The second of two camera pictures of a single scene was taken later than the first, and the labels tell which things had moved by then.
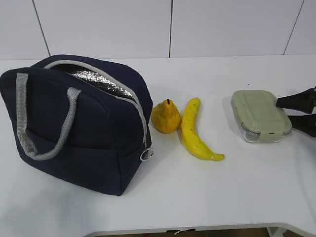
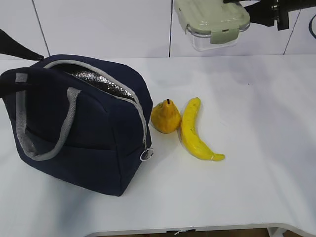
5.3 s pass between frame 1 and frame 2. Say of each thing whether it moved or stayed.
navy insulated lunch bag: stayed
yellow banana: stayed
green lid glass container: moved
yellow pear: stayed
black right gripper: moved
